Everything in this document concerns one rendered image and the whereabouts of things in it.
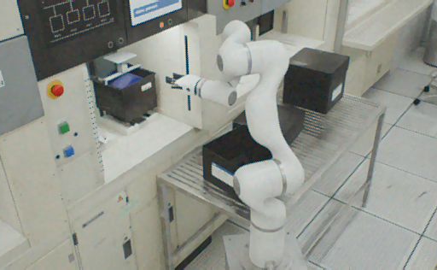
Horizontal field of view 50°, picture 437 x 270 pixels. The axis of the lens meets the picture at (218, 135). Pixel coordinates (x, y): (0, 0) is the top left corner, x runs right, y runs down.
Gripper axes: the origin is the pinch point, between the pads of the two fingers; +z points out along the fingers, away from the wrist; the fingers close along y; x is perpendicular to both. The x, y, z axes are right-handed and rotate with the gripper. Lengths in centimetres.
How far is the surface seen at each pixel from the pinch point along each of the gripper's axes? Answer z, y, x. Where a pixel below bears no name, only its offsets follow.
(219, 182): -29.3, -6.0, -39.2
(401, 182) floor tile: -71, 153, -119
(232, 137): -21.2, 15.0, -30.1
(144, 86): 21.5, 3.2, -11.2
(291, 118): -32, 51, -33
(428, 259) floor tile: -108, 90, -119
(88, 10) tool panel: 2, -37, 38
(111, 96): 29.6, -10.7, -13.3
